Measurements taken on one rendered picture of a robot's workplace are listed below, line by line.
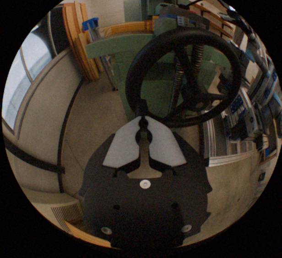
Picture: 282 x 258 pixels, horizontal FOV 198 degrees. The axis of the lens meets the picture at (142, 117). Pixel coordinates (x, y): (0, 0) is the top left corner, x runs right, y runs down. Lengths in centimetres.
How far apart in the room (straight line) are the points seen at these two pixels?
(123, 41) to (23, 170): 128
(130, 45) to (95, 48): 12
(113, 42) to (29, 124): 110
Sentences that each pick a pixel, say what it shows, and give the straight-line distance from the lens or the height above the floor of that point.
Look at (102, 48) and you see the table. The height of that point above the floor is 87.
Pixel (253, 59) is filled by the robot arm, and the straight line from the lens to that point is 58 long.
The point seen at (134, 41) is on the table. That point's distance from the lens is 31.
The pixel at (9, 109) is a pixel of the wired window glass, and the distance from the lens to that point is 122.
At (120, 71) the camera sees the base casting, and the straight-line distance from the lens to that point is 36.
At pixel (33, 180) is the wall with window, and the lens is 126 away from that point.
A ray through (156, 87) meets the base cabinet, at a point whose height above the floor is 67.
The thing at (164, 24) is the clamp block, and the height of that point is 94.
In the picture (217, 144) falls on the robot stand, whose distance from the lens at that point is 104.
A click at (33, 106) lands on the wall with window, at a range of 122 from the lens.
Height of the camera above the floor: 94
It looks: 60 degrees down
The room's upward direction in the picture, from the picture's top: 3 degrees counter-clockwise
